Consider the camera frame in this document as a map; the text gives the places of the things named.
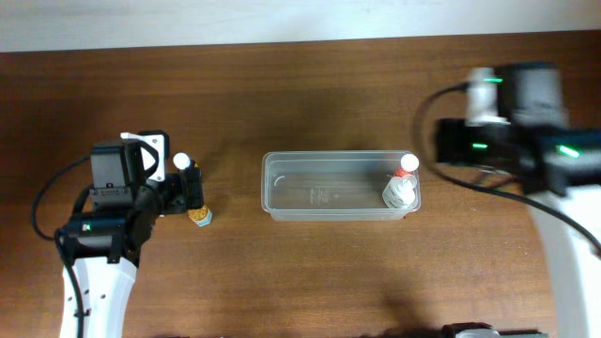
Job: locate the clear plastic container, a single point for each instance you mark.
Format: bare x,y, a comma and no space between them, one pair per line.
338,186

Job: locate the black bottle white cap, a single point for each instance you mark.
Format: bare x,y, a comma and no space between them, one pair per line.
188,168

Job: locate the gold lid small jar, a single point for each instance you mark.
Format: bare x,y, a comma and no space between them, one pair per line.
200,216

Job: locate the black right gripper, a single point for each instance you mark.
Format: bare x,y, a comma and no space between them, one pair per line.
452,142

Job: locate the orange tube white cap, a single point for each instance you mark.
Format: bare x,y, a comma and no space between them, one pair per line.
409,163

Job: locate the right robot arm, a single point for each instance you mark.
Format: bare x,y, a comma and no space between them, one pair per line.
516,124

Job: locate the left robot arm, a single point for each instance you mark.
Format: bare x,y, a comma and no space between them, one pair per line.
100,245

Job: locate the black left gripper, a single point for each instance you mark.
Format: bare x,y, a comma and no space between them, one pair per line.
189,189

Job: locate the white squeeze bottle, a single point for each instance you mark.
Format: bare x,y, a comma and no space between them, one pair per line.
400,192

